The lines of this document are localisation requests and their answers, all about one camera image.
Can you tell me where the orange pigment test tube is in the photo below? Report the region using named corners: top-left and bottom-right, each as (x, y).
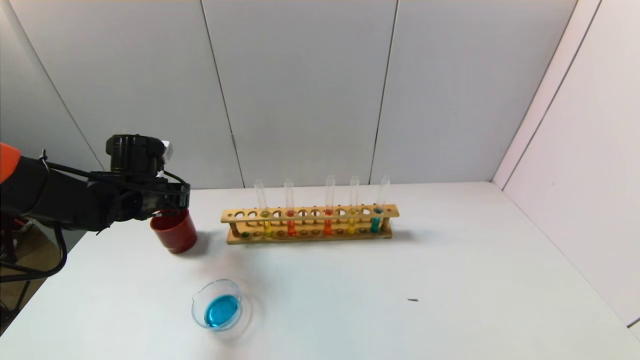
top-left (284, 178), bottom-right (297, 237)
top-left (323, 175), bottom-right (336, 236)

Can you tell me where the blue pigment test tube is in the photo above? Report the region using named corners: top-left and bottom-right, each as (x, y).
top-left (370, 175), bottom-right (391, 234)

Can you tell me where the yellow pigment test tube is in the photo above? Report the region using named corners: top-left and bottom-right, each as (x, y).
top-left (347, 176), bottom-right (360, 235)
top-left (254, 179), bottom-right (274, 237)

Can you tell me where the black mounted wrist camera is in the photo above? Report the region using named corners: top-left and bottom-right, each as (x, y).
top-left (105, 134), bottom-right (174, 177)

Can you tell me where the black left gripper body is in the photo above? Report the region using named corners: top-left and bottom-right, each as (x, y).
top-left (142, 179), bottom-right (191, 213)

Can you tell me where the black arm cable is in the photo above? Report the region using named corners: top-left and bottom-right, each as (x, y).
top-left (0, 150), bottom-right (192, 284)

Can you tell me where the red plastic cup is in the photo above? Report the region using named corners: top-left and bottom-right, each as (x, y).
top-left (150, 209), bottom-right (198, 254)

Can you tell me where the clear glass beaker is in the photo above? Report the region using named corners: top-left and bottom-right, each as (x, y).
top-left (191, 279), bottom-right (244, 331)

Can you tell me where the black metal frame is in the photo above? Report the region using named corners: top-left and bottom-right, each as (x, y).
top-left (0, 215), bottom-right (52, 326)

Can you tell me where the wooden test tube rack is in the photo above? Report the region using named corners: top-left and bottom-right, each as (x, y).
top-left (221, 204), bottom-right (400, 245)

